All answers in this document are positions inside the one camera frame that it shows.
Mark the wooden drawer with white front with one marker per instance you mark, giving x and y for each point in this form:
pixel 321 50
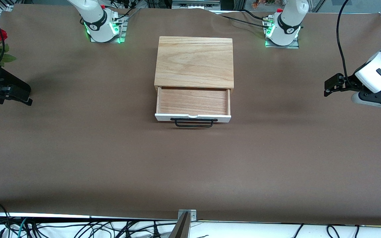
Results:
pixel 193 100

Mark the black cylindrical vase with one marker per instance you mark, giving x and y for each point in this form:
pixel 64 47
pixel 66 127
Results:
pixel 17 81

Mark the aluminium frame profile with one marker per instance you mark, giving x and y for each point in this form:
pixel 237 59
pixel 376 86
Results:
pixel 195 4

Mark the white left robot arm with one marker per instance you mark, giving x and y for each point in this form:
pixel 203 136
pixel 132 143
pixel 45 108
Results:
pixel 288 23

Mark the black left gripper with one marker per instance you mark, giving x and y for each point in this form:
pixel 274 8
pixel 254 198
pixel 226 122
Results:
pixel 351 82

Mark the brown table cover sheet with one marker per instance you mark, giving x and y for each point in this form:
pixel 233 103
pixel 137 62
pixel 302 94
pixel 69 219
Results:
pixel 190 165

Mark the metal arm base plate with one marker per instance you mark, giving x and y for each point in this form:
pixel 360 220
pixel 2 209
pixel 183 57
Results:
pixel 294 44
pixel 123 30

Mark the light wooden drawer cabinet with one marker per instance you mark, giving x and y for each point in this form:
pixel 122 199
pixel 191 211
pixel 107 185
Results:
pixel 194 61

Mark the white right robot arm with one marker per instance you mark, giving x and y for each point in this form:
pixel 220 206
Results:
pixel 94 19

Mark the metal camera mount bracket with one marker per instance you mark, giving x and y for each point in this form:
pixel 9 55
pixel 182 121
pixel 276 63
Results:
pixel 182 226

